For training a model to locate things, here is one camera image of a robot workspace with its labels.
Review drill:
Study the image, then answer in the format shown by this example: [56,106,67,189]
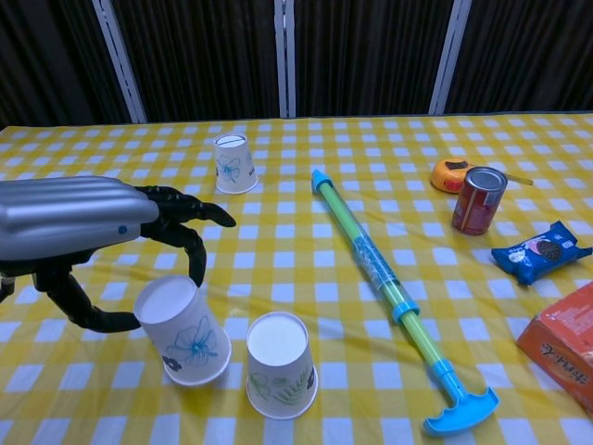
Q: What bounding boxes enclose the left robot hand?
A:
[0,175,237,335]

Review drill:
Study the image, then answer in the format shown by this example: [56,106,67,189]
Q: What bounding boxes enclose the white paper cup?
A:
[245,311,320,421]
[212,133,259,195]
[132,274,233,388]

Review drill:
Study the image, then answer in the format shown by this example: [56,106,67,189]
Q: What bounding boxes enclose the yellow white checkered tablecloth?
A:
[0,110,593,445]

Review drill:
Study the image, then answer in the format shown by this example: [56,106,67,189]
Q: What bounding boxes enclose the white paper cup, green leaves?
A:
[245,311,320,421]

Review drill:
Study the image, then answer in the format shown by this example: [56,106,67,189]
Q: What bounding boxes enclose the green blue water pump toy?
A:
[309,169,501,439]

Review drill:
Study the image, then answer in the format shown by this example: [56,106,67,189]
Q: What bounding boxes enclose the orange tape measure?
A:
[429,157,535,192]

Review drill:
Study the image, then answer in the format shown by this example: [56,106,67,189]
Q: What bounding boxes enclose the red drink can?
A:
[451,166,509,236]

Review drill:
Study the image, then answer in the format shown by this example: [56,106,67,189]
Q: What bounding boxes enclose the blue cookie packet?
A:
[490,220,593,286]

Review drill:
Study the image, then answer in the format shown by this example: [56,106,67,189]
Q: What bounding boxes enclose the orange biscuit box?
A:
[516,280,593,418]

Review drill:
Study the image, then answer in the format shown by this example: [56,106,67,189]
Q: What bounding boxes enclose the white partition post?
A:
[427,0,473,116]
[91,0,148,124]
[273,0,297,119]

